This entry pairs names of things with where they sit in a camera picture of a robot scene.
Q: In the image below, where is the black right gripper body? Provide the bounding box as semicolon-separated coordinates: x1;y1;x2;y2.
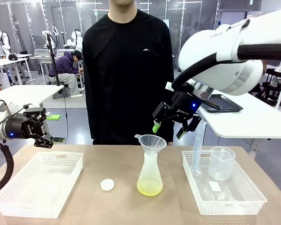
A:
170;90;202;124

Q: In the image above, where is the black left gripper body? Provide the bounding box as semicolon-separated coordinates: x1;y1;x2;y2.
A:
3;113;38;140

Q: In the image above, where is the clear plastic graduated cylinder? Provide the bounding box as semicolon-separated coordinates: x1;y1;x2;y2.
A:
191;120;207;177

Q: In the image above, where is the clear plastic funnel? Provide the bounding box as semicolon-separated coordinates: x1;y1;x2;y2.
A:
134;134;167;157

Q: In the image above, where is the clear plastic measuring beaker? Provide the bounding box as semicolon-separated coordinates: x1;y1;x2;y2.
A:
207;146;237;180

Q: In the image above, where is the translucent plastic conical flask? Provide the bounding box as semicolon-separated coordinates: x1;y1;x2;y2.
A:
136;150;164;196

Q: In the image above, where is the white round flask cap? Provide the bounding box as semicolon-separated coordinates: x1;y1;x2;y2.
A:
100;178;115;192

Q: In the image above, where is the white perforated plastic basket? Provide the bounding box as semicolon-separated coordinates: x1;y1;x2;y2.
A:
182;150;268;216
0;151;84;219

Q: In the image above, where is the person's right forearm black sleeve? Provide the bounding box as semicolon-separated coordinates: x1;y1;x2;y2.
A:
85;86;102;143

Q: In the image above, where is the person in black sweater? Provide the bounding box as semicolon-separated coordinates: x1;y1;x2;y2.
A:
82;0;175;145

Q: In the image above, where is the seated person purple hoodie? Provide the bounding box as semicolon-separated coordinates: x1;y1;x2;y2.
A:
48;50;85;98

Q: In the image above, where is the black tripod pole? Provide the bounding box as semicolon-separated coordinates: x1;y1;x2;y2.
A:
44;32;61;86

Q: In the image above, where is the white background desk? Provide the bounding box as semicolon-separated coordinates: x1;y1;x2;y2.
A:
0;53;33;85

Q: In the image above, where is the white paper label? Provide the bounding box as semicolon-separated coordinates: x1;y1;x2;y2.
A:
209;181;222;192

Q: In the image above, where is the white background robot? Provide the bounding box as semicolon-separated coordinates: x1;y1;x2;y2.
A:
71;29;84;51
0;29;11;56

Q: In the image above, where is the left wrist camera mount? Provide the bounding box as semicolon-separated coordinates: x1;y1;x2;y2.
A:
0;102;26;117

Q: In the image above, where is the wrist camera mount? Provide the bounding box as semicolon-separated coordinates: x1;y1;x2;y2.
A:
165;81;195;94
0;102;26;117

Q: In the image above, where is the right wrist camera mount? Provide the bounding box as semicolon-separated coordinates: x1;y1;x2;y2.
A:
165;81;195;94

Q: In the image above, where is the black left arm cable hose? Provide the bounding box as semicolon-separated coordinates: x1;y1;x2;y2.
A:
0;131;15;195

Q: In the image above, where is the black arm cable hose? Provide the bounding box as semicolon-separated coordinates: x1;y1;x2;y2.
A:
172;42;281;89
0;131;15;195

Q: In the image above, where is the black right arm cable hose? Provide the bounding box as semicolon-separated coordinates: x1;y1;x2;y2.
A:
172;42;281;89

